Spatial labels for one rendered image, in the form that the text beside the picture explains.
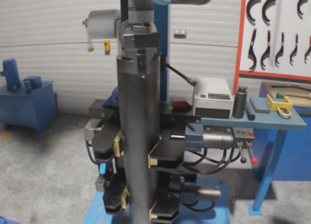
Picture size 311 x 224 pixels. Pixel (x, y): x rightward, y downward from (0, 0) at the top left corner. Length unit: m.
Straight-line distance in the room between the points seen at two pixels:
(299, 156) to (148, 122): 1.85
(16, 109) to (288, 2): 3.98
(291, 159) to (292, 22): 1.74
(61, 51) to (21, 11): 0.96
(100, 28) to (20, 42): 2.32
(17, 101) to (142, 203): 2.49
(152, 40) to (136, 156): 0.68
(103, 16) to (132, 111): 1.09
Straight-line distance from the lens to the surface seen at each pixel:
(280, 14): 3.25
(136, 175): 1.38
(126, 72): 1.08
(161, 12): 1.48
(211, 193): 1.69
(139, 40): 0.84
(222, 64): 3.20
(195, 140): 1.35
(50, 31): 3.72
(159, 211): 1.54
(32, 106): 3.38
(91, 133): 1.47
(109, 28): 1.99
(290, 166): 2.69
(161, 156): 1.19
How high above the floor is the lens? 1.73
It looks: 26 degrees down
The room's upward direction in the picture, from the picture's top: straight up
